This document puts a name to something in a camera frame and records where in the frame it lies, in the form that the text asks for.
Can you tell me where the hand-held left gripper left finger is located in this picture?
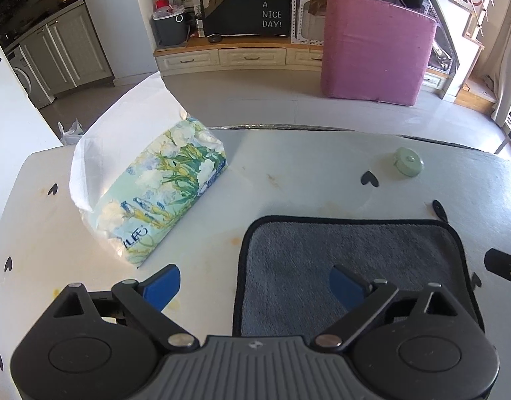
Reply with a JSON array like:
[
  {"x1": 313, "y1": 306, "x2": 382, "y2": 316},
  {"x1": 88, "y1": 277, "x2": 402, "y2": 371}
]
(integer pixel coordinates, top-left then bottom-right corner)
[{"x1": 51, "y1": 264, "x2": 198, "y2": 353}]

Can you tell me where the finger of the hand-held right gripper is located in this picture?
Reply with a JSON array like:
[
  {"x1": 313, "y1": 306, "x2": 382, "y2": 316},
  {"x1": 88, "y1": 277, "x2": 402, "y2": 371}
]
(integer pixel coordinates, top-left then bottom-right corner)
[{"x1": 484, "y1": 248, "x2": 511, "y2": 307}]

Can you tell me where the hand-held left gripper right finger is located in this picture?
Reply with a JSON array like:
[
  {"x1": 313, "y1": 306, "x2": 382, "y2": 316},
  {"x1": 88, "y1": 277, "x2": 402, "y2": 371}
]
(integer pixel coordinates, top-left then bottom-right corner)
[{"x1": 316, "y1": 264, "x2": 465, "y2": 351}]

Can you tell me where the grey towel with black edging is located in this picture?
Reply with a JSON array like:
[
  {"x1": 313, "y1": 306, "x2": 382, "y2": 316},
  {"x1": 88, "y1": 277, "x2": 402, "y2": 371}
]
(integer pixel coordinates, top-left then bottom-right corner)
[{"x1": 232, "y1": 215, "x2": 485, "y2": 338}]

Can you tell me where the floral tissue pack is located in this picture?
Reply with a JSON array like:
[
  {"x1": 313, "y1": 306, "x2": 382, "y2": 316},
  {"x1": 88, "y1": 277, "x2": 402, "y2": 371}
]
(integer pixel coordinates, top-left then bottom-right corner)
[{"x1": 79, "y1": 117, "x2": 229, "y2": 268}]

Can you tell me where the green round tape measure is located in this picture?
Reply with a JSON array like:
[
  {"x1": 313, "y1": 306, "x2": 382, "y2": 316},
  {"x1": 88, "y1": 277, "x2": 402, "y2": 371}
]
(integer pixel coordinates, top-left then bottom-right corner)
[{"x1": 395, "y1": 147, "x2": 425, "y2": 177}]

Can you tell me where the white paper sheet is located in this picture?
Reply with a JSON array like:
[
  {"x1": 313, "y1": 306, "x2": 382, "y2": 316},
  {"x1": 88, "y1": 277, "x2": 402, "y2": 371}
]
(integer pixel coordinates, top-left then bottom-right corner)
[{"x1": 69, "y1": 71, "x2": 190, "y2": 213}]

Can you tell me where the white plastic bag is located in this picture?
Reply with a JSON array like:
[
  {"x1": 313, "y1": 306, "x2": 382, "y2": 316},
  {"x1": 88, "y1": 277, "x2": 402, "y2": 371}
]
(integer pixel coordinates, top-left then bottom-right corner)
[{"x1": 57, "y1": 119, "x2": 85, "y2": 146}]

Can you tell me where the cream low wooden cabinet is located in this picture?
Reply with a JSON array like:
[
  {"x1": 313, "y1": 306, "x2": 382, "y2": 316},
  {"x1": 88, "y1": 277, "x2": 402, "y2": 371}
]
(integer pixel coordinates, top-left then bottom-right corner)
[{"x1": 154, "y1": 34, "x2": 448, "y2": 92}]

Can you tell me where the pink cushion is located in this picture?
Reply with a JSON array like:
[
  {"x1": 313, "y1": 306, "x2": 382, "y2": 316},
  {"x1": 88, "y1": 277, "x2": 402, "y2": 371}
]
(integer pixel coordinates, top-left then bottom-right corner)
[{"x1": 320, "y1": 0, "x2": 438, "y2": 107}]

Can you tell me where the washing machine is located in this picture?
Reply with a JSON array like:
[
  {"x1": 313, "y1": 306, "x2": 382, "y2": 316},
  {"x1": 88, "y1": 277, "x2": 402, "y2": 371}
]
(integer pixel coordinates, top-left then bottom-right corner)
[{"x1": 5, "y1": 45, "x2": 57, "y2": 110}]

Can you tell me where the cream kitchen cabinet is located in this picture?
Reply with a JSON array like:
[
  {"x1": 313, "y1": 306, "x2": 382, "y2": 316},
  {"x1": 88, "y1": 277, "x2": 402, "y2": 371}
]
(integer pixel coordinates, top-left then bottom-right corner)
[{"x1": 19, "y1": 5, "x2": 115, "y2": 97}]

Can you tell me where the grey storage bin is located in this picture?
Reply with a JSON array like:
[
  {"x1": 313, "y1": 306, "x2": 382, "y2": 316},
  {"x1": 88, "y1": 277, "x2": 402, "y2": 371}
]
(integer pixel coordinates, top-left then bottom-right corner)
[{"x1": 151, "y1": 9, "x2": 190, "y2": 47}]

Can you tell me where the black have a nice day sign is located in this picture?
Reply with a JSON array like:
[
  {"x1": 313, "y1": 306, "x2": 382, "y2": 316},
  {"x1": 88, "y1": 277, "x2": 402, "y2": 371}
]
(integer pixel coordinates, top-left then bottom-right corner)
[{"x1": 198, "y1": 0, "x2": 291, "y2": 38}]

